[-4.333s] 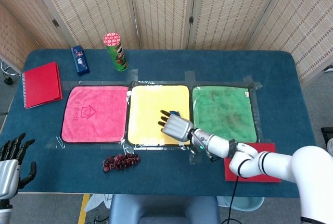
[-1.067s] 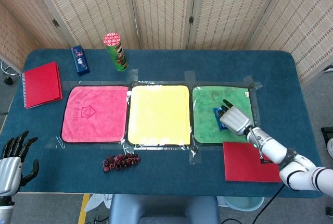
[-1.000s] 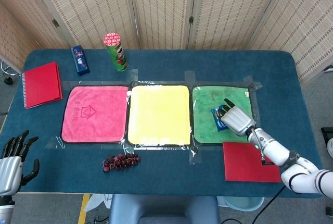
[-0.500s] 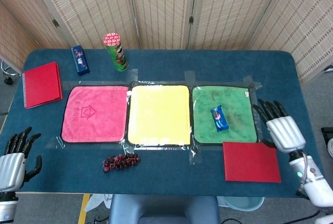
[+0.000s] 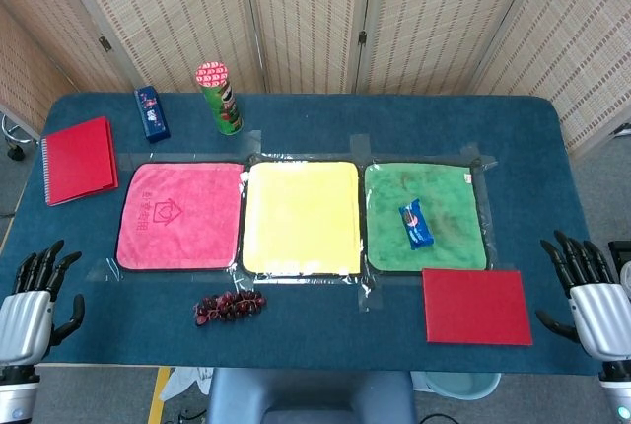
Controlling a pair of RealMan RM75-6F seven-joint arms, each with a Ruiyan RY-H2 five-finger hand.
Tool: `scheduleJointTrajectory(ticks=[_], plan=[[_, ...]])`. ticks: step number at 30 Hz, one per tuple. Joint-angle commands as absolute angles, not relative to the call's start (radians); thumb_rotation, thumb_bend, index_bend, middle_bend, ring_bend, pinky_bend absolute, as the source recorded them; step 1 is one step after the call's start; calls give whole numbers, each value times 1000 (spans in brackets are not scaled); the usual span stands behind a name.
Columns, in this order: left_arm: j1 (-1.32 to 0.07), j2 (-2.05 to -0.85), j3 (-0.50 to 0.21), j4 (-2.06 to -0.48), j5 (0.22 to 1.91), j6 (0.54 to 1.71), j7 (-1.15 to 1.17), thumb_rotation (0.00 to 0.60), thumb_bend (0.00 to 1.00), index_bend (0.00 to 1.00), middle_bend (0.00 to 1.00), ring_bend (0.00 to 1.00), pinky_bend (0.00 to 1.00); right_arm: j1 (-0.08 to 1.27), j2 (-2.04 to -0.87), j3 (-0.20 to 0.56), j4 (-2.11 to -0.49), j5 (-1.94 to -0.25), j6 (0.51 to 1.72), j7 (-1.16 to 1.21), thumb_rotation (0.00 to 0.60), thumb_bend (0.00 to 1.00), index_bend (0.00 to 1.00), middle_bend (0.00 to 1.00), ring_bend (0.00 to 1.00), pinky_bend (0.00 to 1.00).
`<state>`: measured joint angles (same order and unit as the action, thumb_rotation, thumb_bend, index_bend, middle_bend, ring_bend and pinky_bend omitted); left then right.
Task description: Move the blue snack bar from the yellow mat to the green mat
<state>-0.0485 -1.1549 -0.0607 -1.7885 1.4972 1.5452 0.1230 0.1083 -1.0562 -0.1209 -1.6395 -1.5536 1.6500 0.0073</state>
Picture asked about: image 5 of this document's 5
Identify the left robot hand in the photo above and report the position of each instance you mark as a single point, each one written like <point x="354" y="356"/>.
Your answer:
<point x="24" y="325"/>

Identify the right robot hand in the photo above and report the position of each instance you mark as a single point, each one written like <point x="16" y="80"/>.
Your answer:
<point x="604" y="318"/>

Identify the blue snack packet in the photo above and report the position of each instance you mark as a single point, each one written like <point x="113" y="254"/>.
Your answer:
<point x="415" y="224"/>

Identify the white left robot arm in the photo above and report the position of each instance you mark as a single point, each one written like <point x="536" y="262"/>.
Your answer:
<point x="17" y="394"/>

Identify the pink towel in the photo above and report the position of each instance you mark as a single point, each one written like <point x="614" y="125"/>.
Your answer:
<point x="187" y="241"/>

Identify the green towel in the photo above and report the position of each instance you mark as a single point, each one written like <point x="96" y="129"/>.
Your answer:
<point x="443" y="182"/>

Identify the yellow towel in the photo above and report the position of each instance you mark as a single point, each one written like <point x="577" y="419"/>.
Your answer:
<point x="301" y="217"/>

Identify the black box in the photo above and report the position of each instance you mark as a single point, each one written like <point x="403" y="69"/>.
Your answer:
<point x="622" y="249"/>

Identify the red flat book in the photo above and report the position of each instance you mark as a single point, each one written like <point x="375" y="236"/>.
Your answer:
<point x="475" y="305"/>

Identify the yellow floor tape strip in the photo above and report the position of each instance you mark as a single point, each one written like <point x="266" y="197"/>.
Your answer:
<point x="159" y="394"/>

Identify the light teal bucket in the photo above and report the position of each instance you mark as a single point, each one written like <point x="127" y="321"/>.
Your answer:
<point x="463" y="384"/>

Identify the red spiral notebook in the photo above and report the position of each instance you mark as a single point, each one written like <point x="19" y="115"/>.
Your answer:
<point x="79" y="162"/>

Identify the chrome stool base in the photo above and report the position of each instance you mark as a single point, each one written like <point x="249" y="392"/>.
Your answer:
<point x="16" y="153"/>

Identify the white crumpled cloth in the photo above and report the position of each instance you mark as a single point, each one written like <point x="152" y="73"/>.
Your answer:
<point x="189" y="379"/>

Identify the purple grape bunch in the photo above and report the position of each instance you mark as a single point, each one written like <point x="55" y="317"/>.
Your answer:
<point x="231" y="305"/>

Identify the clear tape strip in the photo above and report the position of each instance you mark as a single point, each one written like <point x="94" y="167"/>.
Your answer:
<point x="360" y="145"/>
<point x="370" y="296"/>
<point x="253" y="142"/>

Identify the dark blue small box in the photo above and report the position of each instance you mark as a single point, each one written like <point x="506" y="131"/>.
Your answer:
<point x="152" y="116"/>

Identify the grey blue chair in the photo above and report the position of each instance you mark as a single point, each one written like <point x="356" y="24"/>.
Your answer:
<point x="305" y="394"/>

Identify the green chips can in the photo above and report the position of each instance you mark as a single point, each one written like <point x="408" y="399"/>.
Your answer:
<point x="224" y="108"/>

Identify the blue table cover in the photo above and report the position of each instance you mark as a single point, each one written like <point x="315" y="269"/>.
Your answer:
<point x="315" y="118"/>

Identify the woven folding screen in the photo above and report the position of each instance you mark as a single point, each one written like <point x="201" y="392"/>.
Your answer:
<point x="315" y="20"/>

